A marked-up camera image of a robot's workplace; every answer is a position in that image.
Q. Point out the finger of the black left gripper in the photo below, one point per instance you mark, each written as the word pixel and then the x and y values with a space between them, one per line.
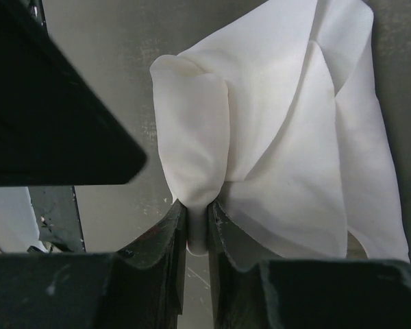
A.
pixel 54 131

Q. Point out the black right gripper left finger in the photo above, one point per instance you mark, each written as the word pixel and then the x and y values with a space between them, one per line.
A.
pixel 139 286

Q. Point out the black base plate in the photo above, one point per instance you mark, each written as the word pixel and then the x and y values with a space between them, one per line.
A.
pixel 57 216

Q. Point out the white underwear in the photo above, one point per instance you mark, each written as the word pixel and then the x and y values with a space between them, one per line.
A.
pixel 276 116

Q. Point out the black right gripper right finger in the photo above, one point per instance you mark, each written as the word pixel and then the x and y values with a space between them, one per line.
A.
pixel 254 288

